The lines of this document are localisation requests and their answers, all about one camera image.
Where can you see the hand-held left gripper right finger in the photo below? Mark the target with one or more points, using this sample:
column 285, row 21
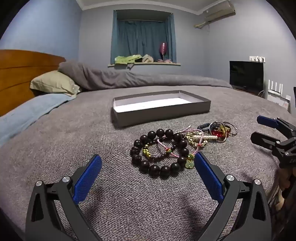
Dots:
column 209, row 178

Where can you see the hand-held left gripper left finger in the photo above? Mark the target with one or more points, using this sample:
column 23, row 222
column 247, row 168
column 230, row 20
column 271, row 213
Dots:
column 89, row 176

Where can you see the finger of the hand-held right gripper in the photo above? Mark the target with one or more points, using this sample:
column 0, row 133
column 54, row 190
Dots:
column 266, row 121
column 263, row 139

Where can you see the shallow grey cardboard box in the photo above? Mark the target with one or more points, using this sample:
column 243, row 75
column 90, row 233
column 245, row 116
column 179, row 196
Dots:
column 161, row 111

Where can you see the person's right hand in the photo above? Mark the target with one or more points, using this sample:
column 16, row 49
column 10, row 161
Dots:
column 285, row 180

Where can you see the grey bed blanket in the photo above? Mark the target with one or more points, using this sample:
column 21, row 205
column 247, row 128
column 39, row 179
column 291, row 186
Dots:
column 115, row 185

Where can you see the white router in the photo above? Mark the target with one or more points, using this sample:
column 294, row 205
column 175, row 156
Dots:
column 276, row 93

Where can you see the plaid cloth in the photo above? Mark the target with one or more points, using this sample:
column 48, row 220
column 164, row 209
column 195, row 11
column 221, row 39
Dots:
column 276, row 201

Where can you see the black television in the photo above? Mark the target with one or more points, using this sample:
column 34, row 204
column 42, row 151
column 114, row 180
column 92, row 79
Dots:
column 246, row 75

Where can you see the light blue blanket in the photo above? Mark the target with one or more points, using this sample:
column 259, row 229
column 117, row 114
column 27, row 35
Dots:
column 30, row 109

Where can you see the beige pillow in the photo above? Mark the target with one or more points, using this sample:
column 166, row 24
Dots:
column 53, row 82

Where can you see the rolled grey duvet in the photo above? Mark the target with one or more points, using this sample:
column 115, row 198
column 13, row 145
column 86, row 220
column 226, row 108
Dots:
column 138, row 80

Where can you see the air conditioner pipe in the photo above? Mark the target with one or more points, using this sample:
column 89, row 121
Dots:
column 200, row 24

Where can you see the pink cloth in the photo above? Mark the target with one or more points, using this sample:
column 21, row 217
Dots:
column 165, row 61

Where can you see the windowsill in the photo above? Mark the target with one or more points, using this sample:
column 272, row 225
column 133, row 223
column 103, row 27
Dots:
column 161, row 65

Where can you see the white air conditioner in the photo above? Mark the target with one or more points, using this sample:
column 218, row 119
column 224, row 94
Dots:
column 219, row 11

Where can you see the wooden headboard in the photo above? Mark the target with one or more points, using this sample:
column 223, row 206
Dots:
column 18, row 76

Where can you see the green cloth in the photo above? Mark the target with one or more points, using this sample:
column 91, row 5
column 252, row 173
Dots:
column 126, row 59

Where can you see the beige crumpled cloth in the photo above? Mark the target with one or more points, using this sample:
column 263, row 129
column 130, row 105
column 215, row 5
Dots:
column 147, row 58

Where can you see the teal curtain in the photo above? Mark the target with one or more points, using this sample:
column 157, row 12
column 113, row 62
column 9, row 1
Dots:
column 141, row 37

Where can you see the white wall socket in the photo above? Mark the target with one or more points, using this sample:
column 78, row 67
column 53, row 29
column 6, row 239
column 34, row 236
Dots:
column 287, row 102

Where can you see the wall hooks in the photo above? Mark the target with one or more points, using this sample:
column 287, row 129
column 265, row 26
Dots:
column 257, row 58

